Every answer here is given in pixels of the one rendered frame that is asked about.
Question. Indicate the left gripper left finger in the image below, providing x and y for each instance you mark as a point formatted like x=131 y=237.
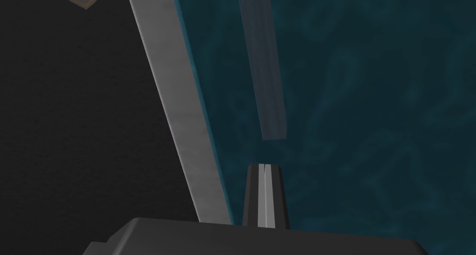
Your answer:
x=254 y=199

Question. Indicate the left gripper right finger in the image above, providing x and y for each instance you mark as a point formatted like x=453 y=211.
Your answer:
x=276 y=203

